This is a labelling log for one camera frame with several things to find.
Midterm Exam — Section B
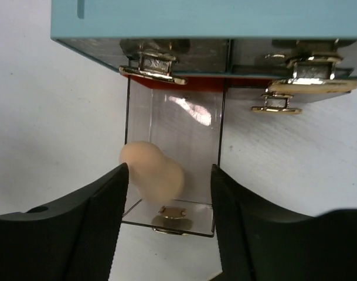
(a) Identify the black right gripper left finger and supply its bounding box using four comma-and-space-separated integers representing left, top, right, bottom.
0, 164, 129, 280

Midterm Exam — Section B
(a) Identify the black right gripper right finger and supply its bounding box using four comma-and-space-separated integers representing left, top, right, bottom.
210, 165, 357, 280

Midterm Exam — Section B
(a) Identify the peach makeup sponge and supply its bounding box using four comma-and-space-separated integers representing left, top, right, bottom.
119, 141, 185, 204

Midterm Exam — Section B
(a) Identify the teal and orange drawer box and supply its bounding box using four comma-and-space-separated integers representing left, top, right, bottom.
50, 1, 357, 91

